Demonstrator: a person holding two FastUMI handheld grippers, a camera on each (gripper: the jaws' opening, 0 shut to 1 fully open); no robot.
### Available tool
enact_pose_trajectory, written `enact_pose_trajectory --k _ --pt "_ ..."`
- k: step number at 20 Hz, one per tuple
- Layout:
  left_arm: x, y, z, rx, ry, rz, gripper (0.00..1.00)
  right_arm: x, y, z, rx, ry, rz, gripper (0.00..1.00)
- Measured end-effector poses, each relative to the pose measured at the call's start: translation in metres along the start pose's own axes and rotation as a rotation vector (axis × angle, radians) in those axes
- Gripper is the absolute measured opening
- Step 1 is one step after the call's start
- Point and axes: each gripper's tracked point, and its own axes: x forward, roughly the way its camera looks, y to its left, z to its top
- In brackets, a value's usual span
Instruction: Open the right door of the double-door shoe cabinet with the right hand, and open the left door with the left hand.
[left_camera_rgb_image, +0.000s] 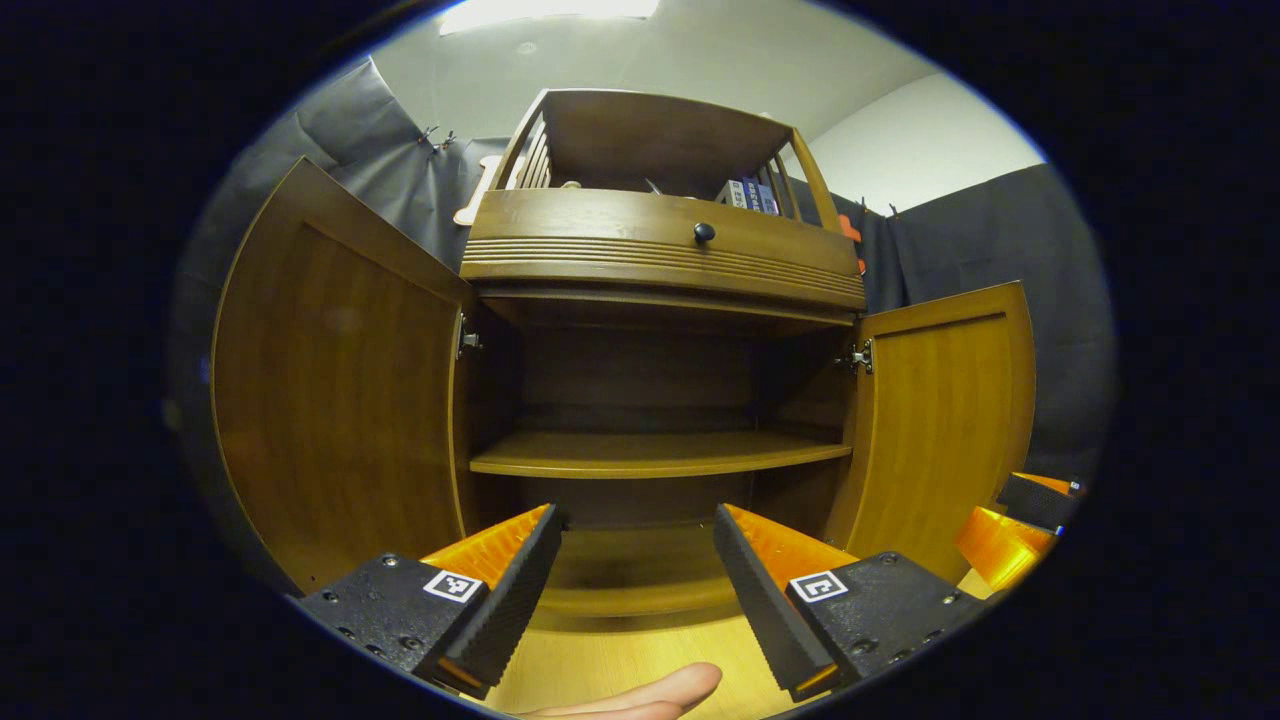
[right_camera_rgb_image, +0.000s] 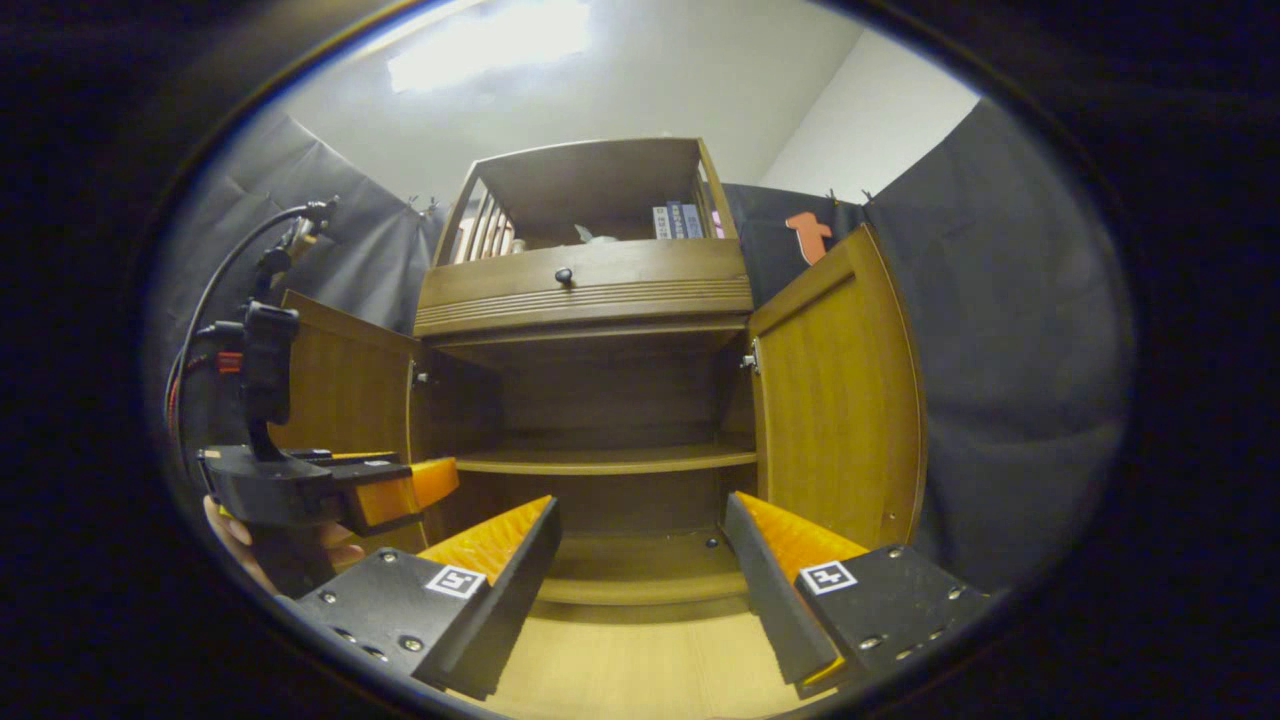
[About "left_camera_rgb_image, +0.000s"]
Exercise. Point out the wooden cabinet door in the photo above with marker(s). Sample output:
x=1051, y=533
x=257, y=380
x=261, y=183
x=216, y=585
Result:
x=340, y=400
x=945, y=420

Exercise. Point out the wooden inner shelf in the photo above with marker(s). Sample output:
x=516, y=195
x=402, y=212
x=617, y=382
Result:
x=660, y=453

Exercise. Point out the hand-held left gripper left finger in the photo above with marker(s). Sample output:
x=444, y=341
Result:
x=515, y=590

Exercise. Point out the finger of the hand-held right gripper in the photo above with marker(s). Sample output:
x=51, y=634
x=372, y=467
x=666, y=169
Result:
x=1035, y=500
x=1000, y=548

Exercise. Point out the dark blue book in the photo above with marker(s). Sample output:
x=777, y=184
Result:
x=750, y=194

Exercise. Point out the wooden drawer with black knob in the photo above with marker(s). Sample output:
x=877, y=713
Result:
x=600, y=225

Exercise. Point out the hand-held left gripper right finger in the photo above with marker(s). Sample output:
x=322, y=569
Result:
x=765, y=600

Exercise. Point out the grey blue book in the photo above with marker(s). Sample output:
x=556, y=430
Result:
x=768, y=200

